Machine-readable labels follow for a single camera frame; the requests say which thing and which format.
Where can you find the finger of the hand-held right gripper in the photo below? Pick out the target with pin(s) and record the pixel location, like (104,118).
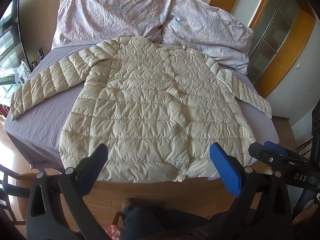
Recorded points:
(262,152)
(275,146)

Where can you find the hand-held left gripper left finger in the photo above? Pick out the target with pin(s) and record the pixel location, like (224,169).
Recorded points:
(96,163)

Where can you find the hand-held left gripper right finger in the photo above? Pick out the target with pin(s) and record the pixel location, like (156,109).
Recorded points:
(223,167)

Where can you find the cream quilted down jacket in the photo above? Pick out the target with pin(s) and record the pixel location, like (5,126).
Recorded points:
(150,105)

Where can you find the person's brown slipper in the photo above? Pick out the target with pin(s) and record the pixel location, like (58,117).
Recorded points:
(128,202)

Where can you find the bed with purple sheet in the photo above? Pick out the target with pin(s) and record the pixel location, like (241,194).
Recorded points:
(47,120)

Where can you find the person's leg in dark trousers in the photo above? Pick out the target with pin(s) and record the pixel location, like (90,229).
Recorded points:
(160,222)

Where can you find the dark wooden chair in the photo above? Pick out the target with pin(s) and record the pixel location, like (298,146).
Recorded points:
(10,192)

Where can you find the wooden framed glass door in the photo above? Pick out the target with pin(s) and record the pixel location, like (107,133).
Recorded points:
(275,30)

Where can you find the pink floral duvet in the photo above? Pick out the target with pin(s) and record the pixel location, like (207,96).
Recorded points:
(112,12)

